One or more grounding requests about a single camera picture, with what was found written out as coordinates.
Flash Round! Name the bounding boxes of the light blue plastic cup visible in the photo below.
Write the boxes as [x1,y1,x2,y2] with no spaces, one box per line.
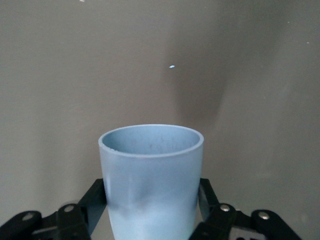
[97,123,206,240]

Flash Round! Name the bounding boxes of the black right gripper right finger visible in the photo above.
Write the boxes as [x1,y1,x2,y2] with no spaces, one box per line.
[191,177,304,240]

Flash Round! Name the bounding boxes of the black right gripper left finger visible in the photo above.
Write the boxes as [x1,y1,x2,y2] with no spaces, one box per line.
[0,177,109,240]

